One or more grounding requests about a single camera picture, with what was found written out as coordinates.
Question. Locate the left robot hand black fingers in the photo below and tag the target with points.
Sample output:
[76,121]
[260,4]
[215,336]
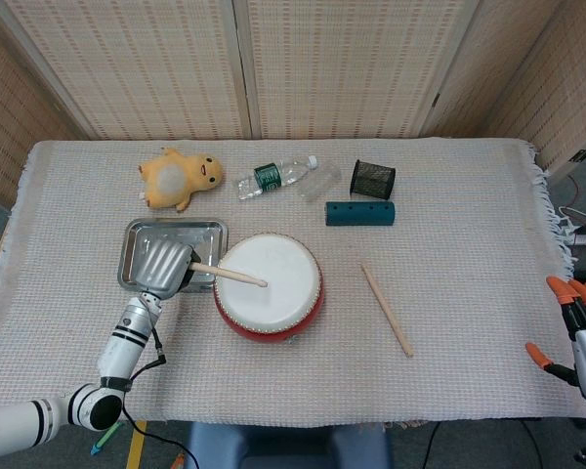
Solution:
[163,266]

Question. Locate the wooden drumstick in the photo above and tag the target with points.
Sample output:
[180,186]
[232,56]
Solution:
[229,274]
[386,309]

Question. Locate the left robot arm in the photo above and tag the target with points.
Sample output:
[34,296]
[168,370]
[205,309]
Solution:
[122,342]

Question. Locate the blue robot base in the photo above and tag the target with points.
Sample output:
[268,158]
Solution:
[288,447]

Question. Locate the stainless steel tray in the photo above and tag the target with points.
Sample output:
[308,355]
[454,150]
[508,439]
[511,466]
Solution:
[210,234]

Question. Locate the red drum with white skin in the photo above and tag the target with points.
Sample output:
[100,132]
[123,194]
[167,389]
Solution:
[273,303]

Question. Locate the yellow plush toy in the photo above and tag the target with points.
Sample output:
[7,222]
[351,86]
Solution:
[195,173]

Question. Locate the white power strip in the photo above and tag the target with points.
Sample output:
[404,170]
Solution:
[585,239]

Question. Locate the clear bottle with green label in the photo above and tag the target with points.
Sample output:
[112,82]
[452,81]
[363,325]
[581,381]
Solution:
[268,178]

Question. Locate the woven beige table cloth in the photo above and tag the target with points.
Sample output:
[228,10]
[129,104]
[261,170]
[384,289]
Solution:
[459,303]

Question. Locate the green pen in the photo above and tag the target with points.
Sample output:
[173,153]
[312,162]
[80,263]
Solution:
[105,438]

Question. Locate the teal block with holes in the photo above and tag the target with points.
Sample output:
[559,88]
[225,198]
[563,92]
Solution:
[361,215]

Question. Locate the black mesh pen holder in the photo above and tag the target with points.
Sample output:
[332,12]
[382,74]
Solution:
[371,182]

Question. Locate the woven folding screen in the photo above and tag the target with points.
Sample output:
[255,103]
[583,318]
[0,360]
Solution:
[342,63]

